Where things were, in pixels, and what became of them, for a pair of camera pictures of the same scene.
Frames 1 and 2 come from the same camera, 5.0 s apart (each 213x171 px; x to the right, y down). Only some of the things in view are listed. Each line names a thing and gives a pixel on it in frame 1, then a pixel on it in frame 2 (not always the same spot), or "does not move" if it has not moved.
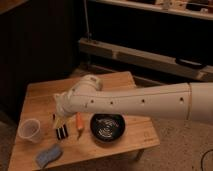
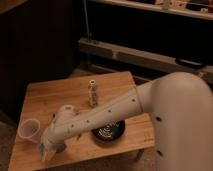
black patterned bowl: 107,126 does not move
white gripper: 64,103 to 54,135
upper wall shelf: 158,8 does not move
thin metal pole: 86,18 does not move
